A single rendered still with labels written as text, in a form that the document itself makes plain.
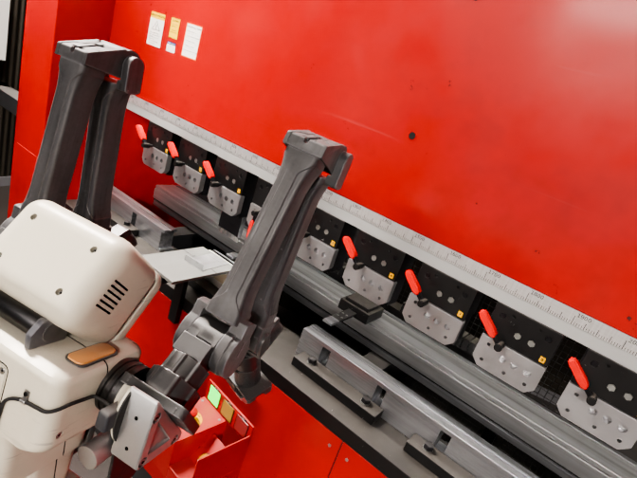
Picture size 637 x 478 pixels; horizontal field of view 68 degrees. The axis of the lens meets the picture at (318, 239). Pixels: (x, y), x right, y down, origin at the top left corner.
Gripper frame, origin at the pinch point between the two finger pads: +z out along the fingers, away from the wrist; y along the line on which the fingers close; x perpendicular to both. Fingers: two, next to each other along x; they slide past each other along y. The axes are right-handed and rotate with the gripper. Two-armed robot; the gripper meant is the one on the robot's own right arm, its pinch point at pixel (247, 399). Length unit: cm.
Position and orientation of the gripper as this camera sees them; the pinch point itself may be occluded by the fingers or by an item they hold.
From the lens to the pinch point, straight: 116.7
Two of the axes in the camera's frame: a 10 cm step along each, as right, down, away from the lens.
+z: -0.8, 7.7, 6.3
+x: -7.5, 3.7, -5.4
